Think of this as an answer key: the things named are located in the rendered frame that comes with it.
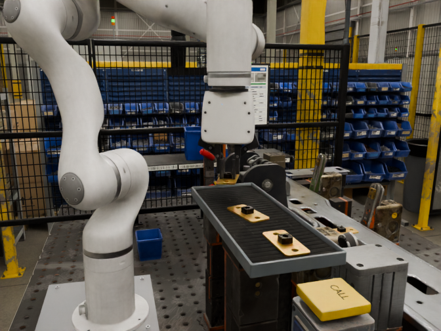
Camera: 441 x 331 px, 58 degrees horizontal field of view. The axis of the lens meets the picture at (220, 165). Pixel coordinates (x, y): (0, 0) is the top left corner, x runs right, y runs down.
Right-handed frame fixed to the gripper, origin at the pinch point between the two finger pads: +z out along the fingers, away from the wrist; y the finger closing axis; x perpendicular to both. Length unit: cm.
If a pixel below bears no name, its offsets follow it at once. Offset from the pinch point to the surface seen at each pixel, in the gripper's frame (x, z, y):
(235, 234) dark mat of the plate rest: -19.8, 5.7, 3.7
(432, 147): 292, 44, 144
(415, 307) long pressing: -9.6, 21.7, 34.6
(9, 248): 156, 101, -175
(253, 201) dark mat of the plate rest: -3.6, 5.7, 5.4
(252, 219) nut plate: -14.0, 5.4, 5.9
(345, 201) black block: 54, 23, 32
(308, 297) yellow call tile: -36.1, 5.8, 13.7
